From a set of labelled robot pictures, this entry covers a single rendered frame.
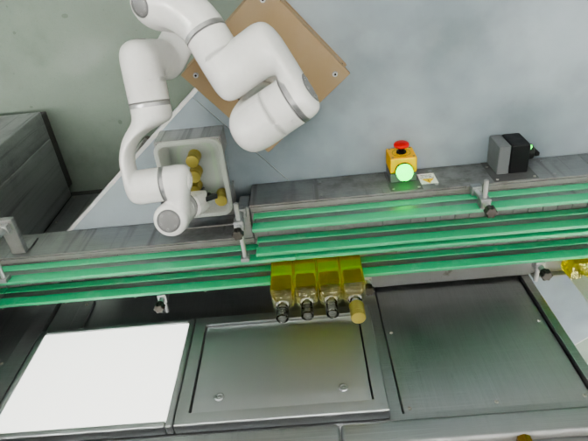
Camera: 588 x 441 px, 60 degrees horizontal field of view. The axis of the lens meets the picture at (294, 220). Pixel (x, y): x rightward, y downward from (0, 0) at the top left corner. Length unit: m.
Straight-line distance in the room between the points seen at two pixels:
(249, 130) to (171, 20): 0.25
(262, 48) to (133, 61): 0.28
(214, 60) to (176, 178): 0.27
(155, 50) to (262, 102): 0.28
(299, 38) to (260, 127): 0.34
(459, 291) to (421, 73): 0.61
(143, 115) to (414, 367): 0.84
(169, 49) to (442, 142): 0.74
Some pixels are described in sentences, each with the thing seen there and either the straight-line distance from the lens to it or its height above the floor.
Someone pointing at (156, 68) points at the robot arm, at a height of 0.99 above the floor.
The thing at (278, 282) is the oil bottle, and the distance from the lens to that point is 1.26.
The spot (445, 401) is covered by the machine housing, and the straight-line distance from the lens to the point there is 1.25.
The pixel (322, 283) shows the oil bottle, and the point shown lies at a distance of 1.24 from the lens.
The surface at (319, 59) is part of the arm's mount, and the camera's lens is 1.23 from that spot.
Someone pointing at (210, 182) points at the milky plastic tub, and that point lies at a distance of 1.43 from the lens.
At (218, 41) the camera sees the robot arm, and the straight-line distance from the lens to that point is 0.99.
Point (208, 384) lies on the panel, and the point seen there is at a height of 1.21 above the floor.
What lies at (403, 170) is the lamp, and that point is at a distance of 1.34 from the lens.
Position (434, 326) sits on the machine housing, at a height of 1.04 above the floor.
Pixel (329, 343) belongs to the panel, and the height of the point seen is 1.11.
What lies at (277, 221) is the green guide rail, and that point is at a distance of 1.28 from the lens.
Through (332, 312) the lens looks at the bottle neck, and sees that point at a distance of 1.21.
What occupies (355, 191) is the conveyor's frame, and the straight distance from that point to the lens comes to 1.35.
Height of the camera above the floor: 2.03
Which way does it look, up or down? 59 degrees down
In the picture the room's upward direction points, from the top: 179 degrees clockwise
